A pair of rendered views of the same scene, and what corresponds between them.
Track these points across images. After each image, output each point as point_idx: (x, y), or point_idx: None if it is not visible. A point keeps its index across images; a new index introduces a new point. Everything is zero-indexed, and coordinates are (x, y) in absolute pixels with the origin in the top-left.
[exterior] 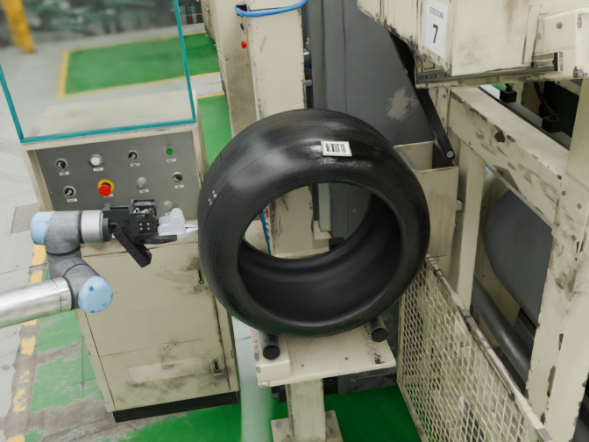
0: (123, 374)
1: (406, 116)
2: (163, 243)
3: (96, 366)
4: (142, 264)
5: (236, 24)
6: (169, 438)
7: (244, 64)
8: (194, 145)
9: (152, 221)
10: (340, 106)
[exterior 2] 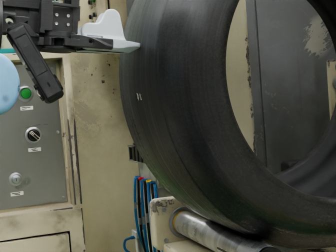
0: None
1: (326, 51)
2: (93, 46)
3: None
4: (51, 92)
5: (79, 26)
6: None
7: (87, 73)
8: None
9: (78, 6)
10: (251, 31)
